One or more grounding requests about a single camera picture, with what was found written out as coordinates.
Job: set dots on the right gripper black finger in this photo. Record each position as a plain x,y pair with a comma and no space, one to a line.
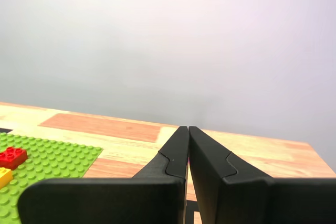
262,200
105,200

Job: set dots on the yellow two-by-four brick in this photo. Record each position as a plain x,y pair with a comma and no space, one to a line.
4,176

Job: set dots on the green studded baseplate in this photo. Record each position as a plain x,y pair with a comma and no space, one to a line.
52,155

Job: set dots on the red two-by-two brick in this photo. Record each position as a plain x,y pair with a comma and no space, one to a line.
13,157

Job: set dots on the black tape rectangle marker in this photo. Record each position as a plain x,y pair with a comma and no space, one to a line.
190,205

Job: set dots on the black tape corner marker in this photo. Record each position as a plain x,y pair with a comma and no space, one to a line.
5,130

